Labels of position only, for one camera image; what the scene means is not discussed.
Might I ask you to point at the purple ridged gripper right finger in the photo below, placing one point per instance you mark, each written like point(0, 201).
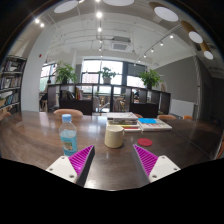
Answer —
point(154, 167)

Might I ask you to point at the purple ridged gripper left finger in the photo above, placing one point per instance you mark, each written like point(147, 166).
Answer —
point(74, 168)

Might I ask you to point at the clear water bottle blue cap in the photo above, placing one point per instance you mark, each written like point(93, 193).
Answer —
point(68, 135)

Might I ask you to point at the red round coaster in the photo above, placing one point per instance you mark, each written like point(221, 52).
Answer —
point(144, 142)

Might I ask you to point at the book with blue cover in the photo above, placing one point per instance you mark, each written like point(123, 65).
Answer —
point(153, 124)

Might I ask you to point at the cream ceramic mug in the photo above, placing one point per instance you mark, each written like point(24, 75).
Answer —
point(114, 136)

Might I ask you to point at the stack of books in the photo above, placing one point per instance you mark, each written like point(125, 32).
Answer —
point(127, 120)

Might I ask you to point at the orange chair back right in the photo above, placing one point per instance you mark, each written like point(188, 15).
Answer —
point(167, 117)

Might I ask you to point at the orange chair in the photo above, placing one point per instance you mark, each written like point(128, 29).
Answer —
point(187, 117)
point(167, 117)
point(72, 112)

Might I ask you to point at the orange chair back left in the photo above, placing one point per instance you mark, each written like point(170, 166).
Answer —
point(72, 112)

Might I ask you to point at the orange chair far right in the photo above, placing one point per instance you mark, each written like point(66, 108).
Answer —
point(187, 117)

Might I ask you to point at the white radiator panel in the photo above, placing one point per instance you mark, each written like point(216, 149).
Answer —
point(181, 108)

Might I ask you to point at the dark low shelf divider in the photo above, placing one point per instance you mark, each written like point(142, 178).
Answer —
point(102, 98)

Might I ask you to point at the right potted green plant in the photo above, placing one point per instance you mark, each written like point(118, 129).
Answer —
point(150, 78)

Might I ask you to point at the potted green plant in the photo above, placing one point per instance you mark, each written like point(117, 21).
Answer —
point(65, 73)
point(150, 78)
point(107, 74)

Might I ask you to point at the left potted green plant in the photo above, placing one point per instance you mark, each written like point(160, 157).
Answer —
point(65, 73)

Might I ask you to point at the middle potted green plant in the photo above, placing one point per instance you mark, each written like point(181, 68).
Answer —
point(107, 74)

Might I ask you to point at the tall bookshelf at left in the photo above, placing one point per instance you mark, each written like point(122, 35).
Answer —
point(11, 76)

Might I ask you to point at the ceiling air conditioner unit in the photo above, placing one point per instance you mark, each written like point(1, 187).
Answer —
point(120, 43)

